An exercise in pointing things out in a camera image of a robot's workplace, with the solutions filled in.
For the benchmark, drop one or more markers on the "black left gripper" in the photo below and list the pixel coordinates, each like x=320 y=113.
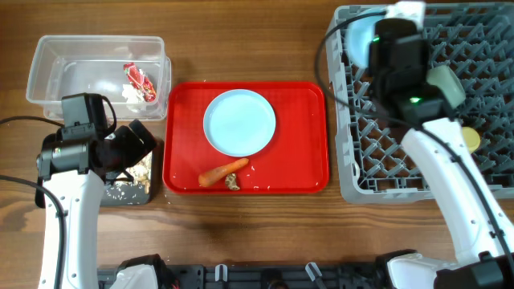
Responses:
x=139 y=151

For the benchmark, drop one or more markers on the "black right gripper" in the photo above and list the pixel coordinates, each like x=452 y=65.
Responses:
x=423 y=74

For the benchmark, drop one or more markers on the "white tissue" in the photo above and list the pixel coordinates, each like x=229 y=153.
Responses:
x=134 y=98

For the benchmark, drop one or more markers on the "light blue bowl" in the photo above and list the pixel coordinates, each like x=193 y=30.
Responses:
x=358 y=36

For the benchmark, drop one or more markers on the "red snack wrapper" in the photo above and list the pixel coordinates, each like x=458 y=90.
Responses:
x=139 y=80

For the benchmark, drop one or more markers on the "orange carrot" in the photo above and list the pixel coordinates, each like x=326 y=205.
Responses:
x=210 y=177

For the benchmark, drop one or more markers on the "brown ginger piece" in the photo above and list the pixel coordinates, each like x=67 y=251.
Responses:
x=231 y=182

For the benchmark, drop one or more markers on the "light blue plate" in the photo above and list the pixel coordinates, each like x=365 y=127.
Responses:
x=239 y=123

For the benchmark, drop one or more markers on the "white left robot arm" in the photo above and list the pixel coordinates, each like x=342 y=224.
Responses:
x=70 y=239

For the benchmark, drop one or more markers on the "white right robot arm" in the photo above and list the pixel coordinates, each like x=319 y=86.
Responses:
x=482 y=234

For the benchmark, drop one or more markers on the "black waste tray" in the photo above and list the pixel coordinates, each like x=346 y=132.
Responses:
x=96 y=167

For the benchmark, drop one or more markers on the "clear plastic waste bin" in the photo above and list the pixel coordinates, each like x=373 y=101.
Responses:
x=65 y=65

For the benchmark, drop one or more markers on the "grey dishwasher rack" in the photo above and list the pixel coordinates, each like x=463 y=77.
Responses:
x=476 y=41

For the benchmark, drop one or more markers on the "red serving tray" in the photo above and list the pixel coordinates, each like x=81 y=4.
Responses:
x=294 y=162

